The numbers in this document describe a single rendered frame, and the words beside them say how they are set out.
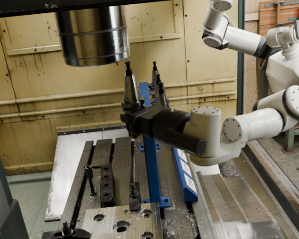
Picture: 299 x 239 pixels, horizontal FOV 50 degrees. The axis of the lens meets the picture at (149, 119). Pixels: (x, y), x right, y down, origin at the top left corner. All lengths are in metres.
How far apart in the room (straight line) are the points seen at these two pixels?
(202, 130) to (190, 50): 1.18
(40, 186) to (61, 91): 0.59
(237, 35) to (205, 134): 0.81
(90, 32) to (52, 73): 1.20
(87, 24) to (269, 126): 0.47
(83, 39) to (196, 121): 0.29
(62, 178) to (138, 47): 0.82
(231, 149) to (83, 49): 0.39
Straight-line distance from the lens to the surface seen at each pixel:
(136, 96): 0.84
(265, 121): 0.79
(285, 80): 1.20
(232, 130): 0.76
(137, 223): 0.97
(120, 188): 1.29
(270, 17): 3.66
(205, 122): 0.67
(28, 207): 1.91
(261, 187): 1.68
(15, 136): 2.08
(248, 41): 1.43
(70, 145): 1.92
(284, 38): 1.22
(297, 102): 0.84
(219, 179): 1.64
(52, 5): 0.67
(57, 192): 1.75
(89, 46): 0.71
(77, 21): 0.71
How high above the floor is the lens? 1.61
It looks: 22 degrees down
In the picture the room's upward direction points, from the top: 6 degrees counter-clockwise
